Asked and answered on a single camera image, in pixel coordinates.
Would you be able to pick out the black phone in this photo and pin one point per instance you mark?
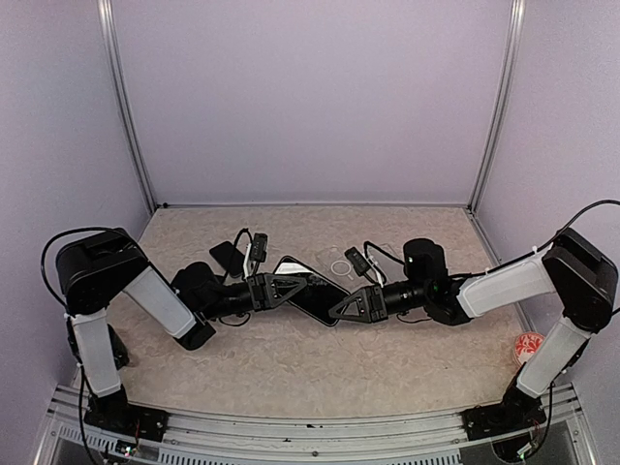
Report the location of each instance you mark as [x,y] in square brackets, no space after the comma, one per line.
[318,296]
[229,258]

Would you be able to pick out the front aluminium rail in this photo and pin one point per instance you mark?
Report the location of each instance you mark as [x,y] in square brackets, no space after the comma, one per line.
[194,438]

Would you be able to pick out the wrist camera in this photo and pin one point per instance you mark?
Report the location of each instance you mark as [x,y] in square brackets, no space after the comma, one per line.
[255,255]
[363,267]

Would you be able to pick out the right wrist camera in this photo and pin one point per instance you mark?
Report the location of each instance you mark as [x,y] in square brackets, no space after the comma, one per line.
[363,267]

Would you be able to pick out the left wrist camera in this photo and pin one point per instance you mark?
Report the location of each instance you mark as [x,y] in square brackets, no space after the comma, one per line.
[255,255]

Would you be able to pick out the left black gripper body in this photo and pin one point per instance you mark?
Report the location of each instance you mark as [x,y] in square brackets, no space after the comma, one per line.
[259,291]

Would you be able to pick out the left aluminium frame post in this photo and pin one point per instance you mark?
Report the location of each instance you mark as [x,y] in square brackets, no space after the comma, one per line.
[106,18]

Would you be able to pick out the right aluminium frame post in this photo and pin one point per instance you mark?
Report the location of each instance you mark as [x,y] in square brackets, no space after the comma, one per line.
[501,104]

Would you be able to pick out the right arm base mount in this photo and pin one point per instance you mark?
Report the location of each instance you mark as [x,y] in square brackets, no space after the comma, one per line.
[504,416]

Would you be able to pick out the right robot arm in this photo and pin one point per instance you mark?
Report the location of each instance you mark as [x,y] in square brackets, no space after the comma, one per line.
[569,266]

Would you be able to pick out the white translucent phone case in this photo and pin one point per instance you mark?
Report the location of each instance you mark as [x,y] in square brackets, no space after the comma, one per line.
[387,251]

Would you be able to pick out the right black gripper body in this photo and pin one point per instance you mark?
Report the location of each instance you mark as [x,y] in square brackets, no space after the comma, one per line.
[377,302]

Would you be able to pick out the red white patterned bowl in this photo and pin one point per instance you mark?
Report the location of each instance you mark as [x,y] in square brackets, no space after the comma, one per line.
[525,346]

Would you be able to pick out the clear phone case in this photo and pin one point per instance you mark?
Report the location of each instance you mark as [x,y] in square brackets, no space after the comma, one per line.
[338,268]

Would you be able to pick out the aluminium frame post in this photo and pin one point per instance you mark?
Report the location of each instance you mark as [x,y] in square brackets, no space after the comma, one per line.
[501,104]
[106,18]

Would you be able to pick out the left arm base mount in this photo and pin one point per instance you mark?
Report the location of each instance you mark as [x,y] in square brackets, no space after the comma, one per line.
[114,413]

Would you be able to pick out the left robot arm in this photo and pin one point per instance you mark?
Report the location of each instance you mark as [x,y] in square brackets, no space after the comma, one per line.
[103,266]

